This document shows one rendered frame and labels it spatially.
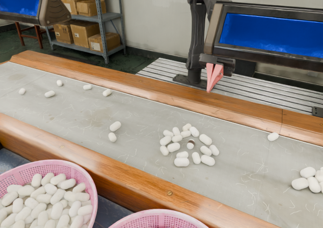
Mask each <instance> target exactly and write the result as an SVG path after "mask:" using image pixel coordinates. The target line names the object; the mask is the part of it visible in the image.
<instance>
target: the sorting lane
mask: <svg viewBox="0 0 323 228"><path fill-rule="evenodd" d="M58 80H61V81H62V86H58V85H57V81H58ZM84 85H89V83H85V82H82V81H78V80H75V79H71V78H67V77H64V76H60V75H56V74H53V73H49V72H45V71H41V70H38V69H34V68H30V67H26V66H23V65H20V64H16V63H12V62H7V63H4V64H1V65H0V113H3V114H5V115H8V116H10V117H13V118H15V119H17V120H20V121H23V122H25V123H27V124H30V125H32V126H35V127H37V128H40V129H42V130H45V131H47V132H50V133H52V134H55V135H57V136H59V137H61V138H64V139H66V140H69V141H71V142H74V143H76V144H79V145H81V146H83V147H86V148H88V149H91V150H93V151H96V152H98V153H101V154H103V155H105V156H108V157H111V158H113V159H115V160H118V161H120V162H123V163H125V164H128V165H130V166H132V167H135V168H137V169H140V170H142V171H144V172H147V173H149V174H152V175H154V176H157V177H159V178H161V179H164V180H167V181H169V182H171V183H174V184H176V185H179V186H181V187H184V188H186V189H189V190H191V191H193V192H196V193H199V194H201V195H203V196H206V197H208V198H211V199H213V200H216V201H218V202H220V203H223V204H225V205H227V206H230V207H232V208H235V209H237V210H240V211H242V212H245V213H247V214H249V215H252V216H255V217H257V218H259V219H262V220H264V221H267V222H269V223H272V224H274V225H277V226H279V227H281V228H323V193H322V192H321V191H320V192H318V193H315V192H312V191H311V190H310V188H309V186H308V187H306V188H304V189H301V190H296V189H294V188H293V186H292V181H293V180H296V179H299V178H302V176H301V175H300V171H301V170H303V169H305V168H307V167H312V168H314V169H315V171H318V170H320V168H322V167H323V147H321V146H317V145H314V144H310V143H306V142H302V141H299V140H295V139H291V138H288V137H284V136H280V135H279V137H278V138H277V139H276V140H274V141H269V140H268V135H269V134H271V133H270V132H265V131H262V130H258V129H254V128H251V127H247V126H244V125H240V124H236V123H233V122H229V121H225V120H221V119H218V118H214V117H210V116H207V115H203V114H199V113H196V112H193V111H189V110H185V109H182V108H177V107H173V106H170V105H167V104H163V103H159V102H156V101H152V100H148V99H144V98H141V97H137V96H133V95H129V94H126V93H122V92H118V91H115V90H111V89H110V90H111V91H112V92H111V94H109V95H108V96H104V95H103V92H104V91H106V90H107V89H108V88H104V87H101V86H97V85H93V84H90V85H92V88H91V89H89V90H85V89H84V88H83V87H84ZM21 88H24V89H25V93H24V94H23V95H21V94H19V91H20V89H21ZM49 91H54V92H55V95H53V96H51V97H45V93H46V92H49ZM116 121H119V122H120V123H121V127H120V128H119V129H117V130H116V131H111V130H110V126H111V125H112V124H113V123H115V122H116ZM188 123H189V124H191V127H195V128H196V129H197V130H198V132H199V136H198V137H194V136H193V135H192V134H191V135H190V136H188V137H185V138H182V140H181V141H179V142H177V143H179V144H180V148H179V149H178V150H176V151H173V152H169V154H168V155H166V156H164V155H163V154H162V152H161V151H160V147H161V146H162V145H161V144H160V140H161V139H162V138H164V137H165V136H164V135H163V132H164V130H168V131H170V132H172V133H173V128H174V127H177V128H178V129H179V131H180V133H181V132H183V130H182V128H183V127H184V126H185V125H186V124H188ZM111 132H112V133H114V134H115V136H116V141H115V142H111V141H110V139H109V133H111ZM202 134H205V135H206V136H208V137H209V138H211V140H212V143H211V144H210V145H206V144H204V143H203V142H202V141H201V140H200V139H199V137H200V135H202ZM190 139H193V140H194V141H195V144H194V147H193V148H192V149H188V148H187V142H188V141H189V140H190ZM211 145H214V146H216V148H217V149H218V150H219V154H218V155H217V156H214V155H213V154H211V155H210V157H212V158H213V159H214V160H215V164H214V165H213V166H209V165H207V164H205V163H203V162H202V161H201V162H200V163H199V164H195V163H194V161H193V158H192V154H193V153H194V152H197V153H198V154H199V157H200V158H201V156H202V155H204V154H203V153H202V152H201V150H200V148H201V147H202V146H206V147H207V148H209V147H210V146H211ZM184 151H186V152H188V158H187V159H188V160H189V165H188V166H186V167H178V166H176V165H175V164H174V160H175V159H176V155H177V154H178V153H181V152H184Z"/></svg>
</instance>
